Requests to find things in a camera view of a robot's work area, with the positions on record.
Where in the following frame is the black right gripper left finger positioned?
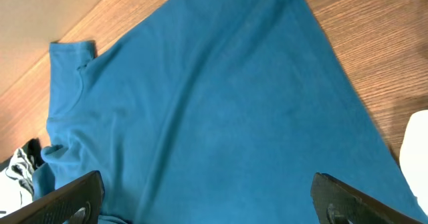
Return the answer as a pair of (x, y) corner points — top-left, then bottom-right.
(1, 171), (104, 224)

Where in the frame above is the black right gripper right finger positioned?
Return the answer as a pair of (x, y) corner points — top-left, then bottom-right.
(310, 172), (427, 224)

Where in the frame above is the blue t-shirt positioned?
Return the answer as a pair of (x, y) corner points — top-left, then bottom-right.
(33, 0), (427, 223)

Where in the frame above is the black white striped garment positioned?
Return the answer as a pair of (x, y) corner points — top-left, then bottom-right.
(1, 138), (43, 217)

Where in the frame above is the white crumpled garment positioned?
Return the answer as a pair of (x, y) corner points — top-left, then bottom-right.
(399, 110), (427, 213)

